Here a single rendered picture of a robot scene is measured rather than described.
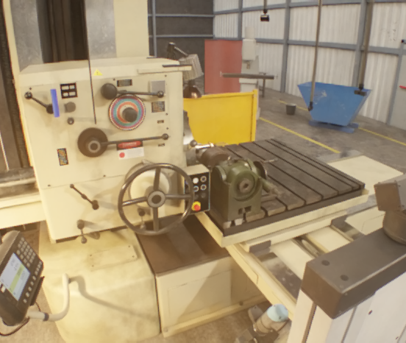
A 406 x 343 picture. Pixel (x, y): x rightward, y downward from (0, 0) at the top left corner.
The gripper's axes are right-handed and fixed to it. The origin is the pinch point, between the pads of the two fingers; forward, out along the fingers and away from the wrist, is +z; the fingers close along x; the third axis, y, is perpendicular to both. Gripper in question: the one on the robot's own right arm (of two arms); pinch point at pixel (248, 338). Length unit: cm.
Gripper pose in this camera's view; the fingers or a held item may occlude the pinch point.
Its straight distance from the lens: 160.4
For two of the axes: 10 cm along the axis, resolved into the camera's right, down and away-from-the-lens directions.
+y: 4.7, 6.8, -5.6
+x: 8.2, -1.1, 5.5
